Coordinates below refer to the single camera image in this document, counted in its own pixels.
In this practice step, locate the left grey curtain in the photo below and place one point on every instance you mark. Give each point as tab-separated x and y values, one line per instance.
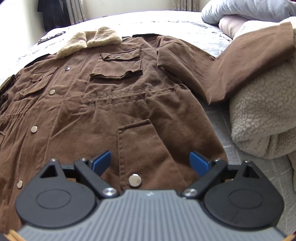
77	11

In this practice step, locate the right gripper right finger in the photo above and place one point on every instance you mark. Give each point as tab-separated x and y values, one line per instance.
238	196

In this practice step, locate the dark hanging clothes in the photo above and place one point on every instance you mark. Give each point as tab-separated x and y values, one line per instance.
55	14

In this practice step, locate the brown jacket with fleece collar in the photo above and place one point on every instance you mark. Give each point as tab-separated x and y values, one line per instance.
139	99

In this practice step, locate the right grey curtain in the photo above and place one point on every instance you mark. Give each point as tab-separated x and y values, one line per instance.
185	5

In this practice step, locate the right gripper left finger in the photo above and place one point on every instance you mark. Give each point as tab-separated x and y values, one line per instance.
60	196

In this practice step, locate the grey curtain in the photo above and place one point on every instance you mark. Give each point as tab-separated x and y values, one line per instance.
77	11
185	5

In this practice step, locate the pink pillow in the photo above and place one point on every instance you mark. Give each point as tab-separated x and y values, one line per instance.
230	25

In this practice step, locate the cream fleece blanket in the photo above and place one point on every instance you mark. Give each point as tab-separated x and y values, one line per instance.
262	114

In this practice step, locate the light blue grey pillow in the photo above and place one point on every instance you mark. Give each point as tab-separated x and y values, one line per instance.
270	11

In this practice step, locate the grey checked bedspread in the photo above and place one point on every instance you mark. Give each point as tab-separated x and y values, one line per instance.
189	27

